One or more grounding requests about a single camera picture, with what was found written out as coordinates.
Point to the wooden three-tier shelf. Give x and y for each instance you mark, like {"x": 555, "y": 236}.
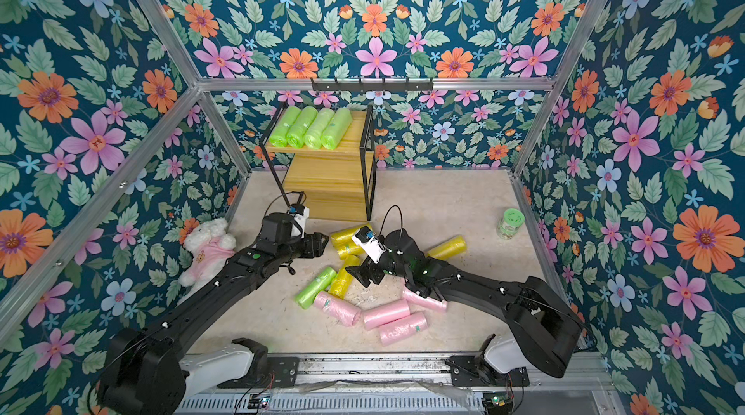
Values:
{"x": 337, "y": 184}

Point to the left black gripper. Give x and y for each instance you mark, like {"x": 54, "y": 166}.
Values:
{"x": 315, "y": 248}

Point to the pink roll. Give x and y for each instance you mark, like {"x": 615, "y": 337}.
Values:
{"x": 344, "y": 312}
{"x": 385, "y": 314}
{"x": 403, "y": 328}
{"x": 429, "y": 303}

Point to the green roll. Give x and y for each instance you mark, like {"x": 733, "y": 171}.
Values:
{"x": 296, "y": 134}
{"x": 333, "y": 134}
{"x": 312, "y": 137}

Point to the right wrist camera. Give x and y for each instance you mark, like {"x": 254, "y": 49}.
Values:
{"x": 370, "y": 243}

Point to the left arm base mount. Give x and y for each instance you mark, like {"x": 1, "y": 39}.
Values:
{"x": 264, "y": 368}

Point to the pink roll left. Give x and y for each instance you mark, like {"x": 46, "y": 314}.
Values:
{"x": 344, "y": 312}

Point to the pink roll bottom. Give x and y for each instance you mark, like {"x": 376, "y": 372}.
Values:
{"x": 403, "y": 328}

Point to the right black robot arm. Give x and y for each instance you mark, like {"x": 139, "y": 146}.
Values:
{"x": 544, "y": 327}

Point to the green roll diagonal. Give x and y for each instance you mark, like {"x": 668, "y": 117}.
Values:
{"x": 279, "y": 135}
{"x": 305, "y": 299}

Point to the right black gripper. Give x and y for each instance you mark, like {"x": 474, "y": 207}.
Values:
{"x": 375, "y": 266}

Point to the black wall hook rail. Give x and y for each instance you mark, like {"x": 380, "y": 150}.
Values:
{"x": 359, "y": 85}

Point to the white plush toy pink shirt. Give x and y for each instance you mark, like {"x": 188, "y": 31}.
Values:
{"x": 210, "y": 245}

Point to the yellow roll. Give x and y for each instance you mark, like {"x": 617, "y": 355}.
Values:
{"x": 344, "y": 236}
{"x": 347, "y": 249}

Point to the aluminium front rail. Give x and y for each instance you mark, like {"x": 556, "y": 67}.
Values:
{"x": 417, "y": 372}

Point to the pink roll centre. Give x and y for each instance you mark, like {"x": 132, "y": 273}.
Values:
{"x": 385, "y": 314}

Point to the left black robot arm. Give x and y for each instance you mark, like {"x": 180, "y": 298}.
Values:
{"x": 147, "y": 371}

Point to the green lidded jar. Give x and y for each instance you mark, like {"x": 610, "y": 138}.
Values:
{"x": 512, "y": 221}

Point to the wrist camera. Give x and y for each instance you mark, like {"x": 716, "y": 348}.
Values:
{"x": 370, "y": 243}
{"x": 299, "y": 214}

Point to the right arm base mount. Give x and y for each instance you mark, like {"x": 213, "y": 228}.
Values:
{"x": 477, "y": 370}

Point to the yellow roll top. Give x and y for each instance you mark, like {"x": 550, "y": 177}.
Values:
{"x": 344, "y": 236}

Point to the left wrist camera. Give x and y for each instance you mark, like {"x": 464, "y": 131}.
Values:
{"x": 299, "y": 214}

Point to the pink roll middle right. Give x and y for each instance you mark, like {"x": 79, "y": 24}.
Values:
{"x": 429, "y": 303}

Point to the yellow roll right diagonal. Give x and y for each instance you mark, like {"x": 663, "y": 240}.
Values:
{"x": 448, "y": 249}

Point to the yellow roll diagonal middle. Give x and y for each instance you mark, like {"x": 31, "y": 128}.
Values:
{"x": 343, "y": 280}

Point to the yellow roll diagonal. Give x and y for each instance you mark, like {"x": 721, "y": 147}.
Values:
{"x": 343, "y": 280}
{"x": 448, "y": 249}

